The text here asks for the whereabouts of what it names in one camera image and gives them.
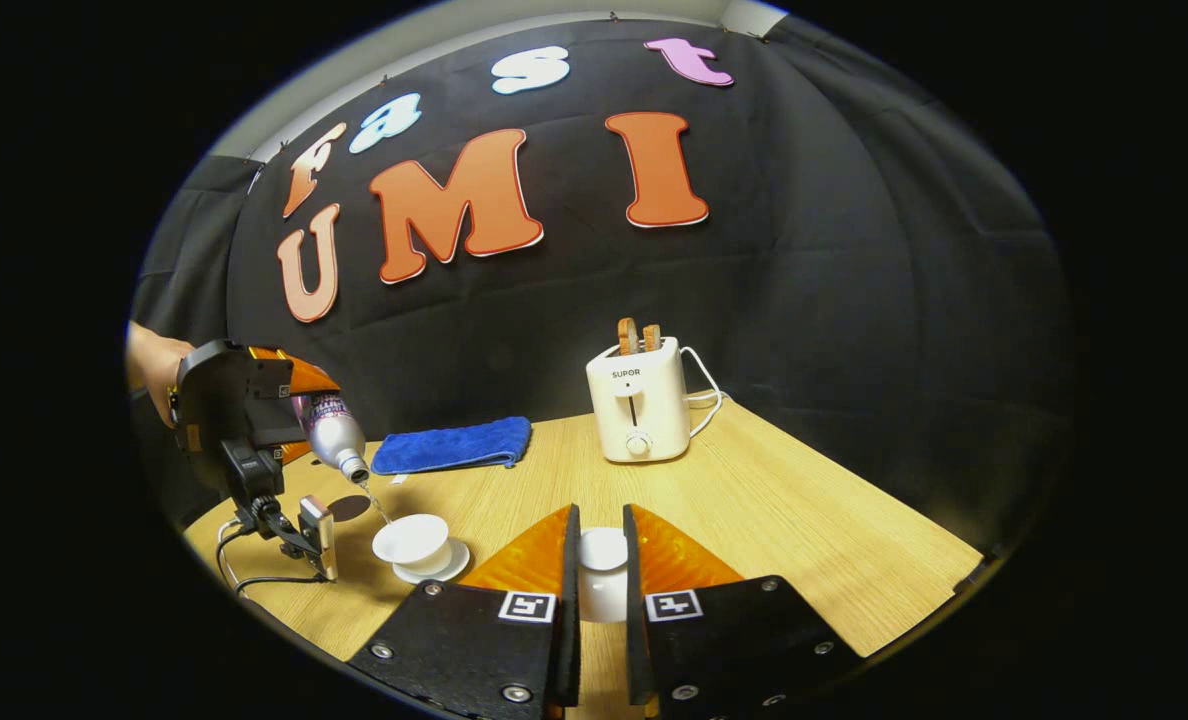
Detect blue towel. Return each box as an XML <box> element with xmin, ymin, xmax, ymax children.
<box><xmin>371</xmin><ymin>416</ymin><xmax>533</xmax><ymax>477</ymax></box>

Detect white toaster cable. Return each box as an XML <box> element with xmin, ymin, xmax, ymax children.
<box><xmin>679</xmin><ymin>346</ymin><xmax>725</xmax><ymax>439</ymax></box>

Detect white teacup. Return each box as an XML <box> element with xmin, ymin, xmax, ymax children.
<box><xmin>372</xmin><ymin>514</ymin><xmax>451</xmax><ymax>576</ymax></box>

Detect white saucer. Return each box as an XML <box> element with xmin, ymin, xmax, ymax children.
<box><xmin>392</xmin><ymin>538</ymin><xmax>472</xmax><ymax>585</ymax></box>

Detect white toaster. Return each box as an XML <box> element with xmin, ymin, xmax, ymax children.
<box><xmin>585</xmin><ymin>336</ymin><xmax>692</xmax><ymax>464</ymax></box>

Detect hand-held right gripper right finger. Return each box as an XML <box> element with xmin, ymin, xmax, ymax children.
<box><xmin>622</xmin><ymin>502</ymin><xmax>867</xmax><ymax>720</ymax></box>

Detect black cable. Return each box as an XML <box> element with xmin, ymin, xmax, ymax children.
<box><xmin>234</xmin><ymin>570</ymin><xmax>330</xmax><ymax>599</ymax></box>

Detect silver water bottle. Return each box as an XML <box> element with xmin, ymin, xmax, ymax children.
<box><xmin>294</xmin><ymin>392</ymin><xmax>371</xmax><ymax>485</ymax></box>

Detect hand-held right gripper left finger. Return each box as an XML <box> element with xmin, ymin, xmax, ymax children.
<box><xmin>346</xmin><ymin>503</ymin><xmax>583</xmax><ymax>720</ymax></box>

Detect thin white cable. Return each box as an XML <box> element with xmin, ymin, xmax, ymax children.
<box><xmin>216</xmin><ymin>518</ymin><xmax>247</xmax><ymax>593</ymax></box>

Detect black backdrop cloth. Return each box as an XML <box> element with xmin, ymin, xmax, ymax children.
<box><xmin>129</xmin><ymin>18</ymin><xmax>1073</xmax><ymax>556</ymax></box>

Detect white teacup lid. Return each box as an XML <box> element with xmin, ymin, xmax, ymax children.
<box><xmin>576</xmin><ymin>526</ymin><xmax>631</xmax><ymax>623</ymax></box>

